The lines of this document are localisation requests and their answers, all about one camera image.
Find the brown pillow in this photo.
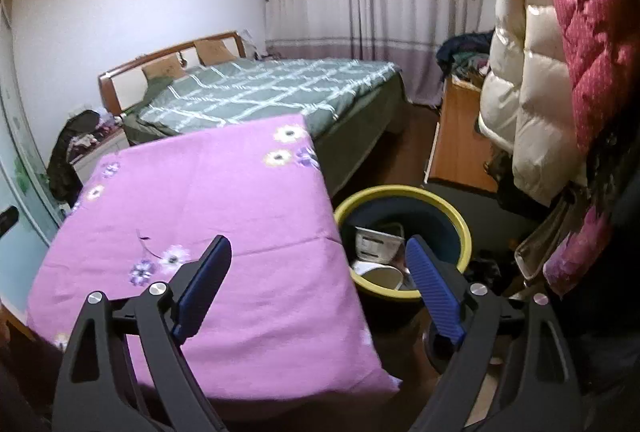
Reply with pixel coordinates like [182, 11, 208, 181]
[141, 56, 183, 80]
[194, 39, 233, 65]

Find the blue yellow-rimmed trash bin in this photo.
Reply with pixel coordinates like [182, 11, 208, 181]
[332, 184, 472, 333]

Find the white puffer jacket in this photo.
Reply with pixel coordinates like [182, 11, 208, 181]
[477, 0, 588, 207]

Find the red puffer jacket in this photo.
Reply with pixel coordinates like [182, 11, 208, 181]
[532, 0, 640, 297]

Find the purple floral tablecloth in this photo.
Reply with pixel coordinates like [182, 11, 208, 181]
[25, 114, 401, 400]

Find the wooden desk with clutter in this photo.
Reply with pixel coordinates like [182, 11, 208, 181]
[424, 76, 501, 193]

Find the wooden bed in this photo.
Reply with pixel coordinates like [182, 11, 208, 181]
[97, 32, 408, 193]

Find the green plaid blanket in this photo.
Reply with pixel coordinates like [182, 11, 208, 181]
[122, 58, 403, 137]

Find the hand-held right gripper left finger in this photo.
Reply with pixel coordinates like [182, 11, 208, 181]
[55, 234, 233, 432]

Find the white plastic bowl container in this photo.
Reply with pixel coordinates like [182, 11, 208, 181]
[354, 222, 407, 263]

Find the wardrobe sliding door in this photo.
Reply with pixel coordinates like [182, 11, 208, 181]
[0, 0, 66, 313]

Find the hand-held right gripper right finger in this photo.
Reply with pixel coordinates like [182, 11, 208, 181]
[405, 234, 583, 432]

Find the pile of dark clothes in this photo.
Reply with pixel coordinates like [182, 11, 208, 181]
[436, 30, 496, 80]

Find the dark clothes heap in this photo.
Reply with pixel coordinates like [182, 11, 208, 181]
[47, 110, 101, 203]

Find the white nightstand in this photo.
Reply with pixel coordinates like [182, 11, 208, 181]
[70, 132, 128, 183]

